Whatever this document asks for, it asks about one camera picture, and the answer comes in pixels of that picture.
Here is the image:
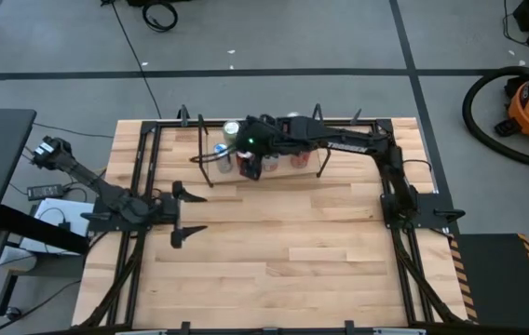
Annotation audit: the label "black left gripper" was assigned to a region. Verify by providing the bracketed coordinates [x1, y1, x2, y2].
[158, 181, 209, 249]

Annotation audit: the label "lime green can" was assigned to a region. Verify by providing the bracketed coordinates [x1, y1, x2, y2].
[222, 119, 241, 144]

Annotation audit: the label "silver blue slim can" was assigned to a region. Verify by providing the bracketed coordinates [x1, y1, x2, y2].
[212, 142, 234, 174]

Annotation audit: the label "red Fanta can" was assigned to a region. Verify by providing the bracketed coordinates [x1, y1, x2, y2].
[290, 151, 312, 169]

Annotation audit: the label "white paper sheets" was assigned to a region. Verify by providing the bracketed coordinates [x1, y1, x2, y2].
[18, 197, 94, 256]

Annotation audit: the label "black power adapter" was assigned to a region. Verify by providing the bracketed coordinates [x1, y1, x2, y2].
[26, 183, 64, 201]

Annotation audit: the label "black hazard-striped floor mat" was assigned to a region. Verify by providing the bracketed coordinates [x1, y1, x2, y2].
[447, 232, 529, 332]

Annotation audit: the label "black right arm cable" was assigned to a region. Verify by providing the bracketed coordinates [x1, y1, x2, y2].
[189, 147, 242, 165]

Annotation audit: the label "black metal shelf bracket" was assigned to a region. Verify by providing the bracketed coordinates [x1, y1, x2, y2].
[197, 114, 214, 188]
[310, 102, 336, 179]

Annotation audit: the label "black aluminium table frame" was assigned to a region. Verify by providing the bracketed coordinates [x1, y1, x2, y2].
[72, 104, 478, 335]

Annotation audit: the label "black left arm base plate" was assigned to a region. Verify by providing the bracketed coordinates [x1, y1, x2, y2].
[80, 194, 157, 233]

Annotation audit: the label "coiled black cable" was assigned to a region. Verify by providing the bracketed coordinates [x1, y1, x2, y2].
[141, 0, 180, 34]

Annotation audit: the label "long black floor cable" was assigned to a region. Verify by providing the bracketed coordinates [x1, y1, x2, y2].
[101, 0, 163, 120]

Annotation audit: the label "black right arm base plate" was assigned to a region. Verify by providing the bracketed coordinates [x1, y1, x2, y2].
[380, 190, 467, 230]

